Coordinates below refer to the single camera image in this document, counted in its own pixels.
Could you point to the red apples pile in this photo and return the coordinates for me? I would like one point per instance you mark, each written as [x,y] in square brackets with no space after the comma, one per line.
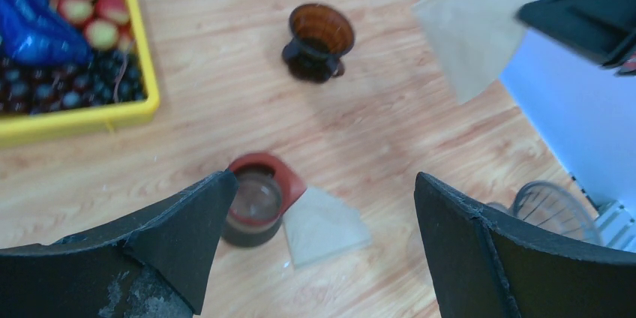
[105,24]

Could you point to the paper filter on table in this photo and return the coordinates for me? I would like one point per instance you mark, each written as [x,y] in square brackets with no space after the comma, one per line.
[320,226]

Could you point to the yellow plastic bin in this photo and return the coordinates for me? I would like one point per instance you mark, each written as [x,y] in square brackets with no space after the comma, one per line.
[23,129]

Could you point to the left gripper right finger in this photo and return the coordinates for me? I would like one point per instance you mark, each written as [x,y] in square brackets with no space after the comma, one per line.
[485,263]

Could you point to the clear glass dripper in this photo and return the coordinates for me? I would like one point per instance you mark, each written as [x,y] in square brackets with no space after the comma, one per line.
[551,207]

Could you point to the dark grape bunch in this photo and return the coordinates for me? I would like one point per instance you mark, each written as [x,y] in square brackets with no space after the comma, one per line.
[112,77]

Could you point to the paper coffee filter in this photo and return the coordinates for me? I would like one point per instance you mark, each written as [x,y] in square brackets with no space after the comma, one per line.
[473,40]

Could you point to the blue chips bag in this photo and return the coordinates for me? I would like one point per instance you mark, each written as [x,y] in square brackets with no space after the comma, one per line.
[34,34]

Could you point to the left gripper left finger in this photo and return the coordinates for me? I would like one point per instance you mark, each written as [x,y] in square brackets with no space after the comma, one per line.
[154,262]

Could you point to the red rimmed glass server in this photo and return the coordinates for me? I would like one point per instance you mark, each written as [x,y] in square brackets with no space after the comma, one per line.
[267,188]

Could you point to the brown amber dripper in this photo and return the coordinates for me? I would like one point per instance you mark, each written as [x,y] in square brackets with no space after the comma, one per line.
[320,37]

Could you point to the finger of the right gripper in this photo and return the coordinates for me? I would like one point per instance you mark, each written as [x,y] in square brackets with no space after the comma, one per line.
[602,31]

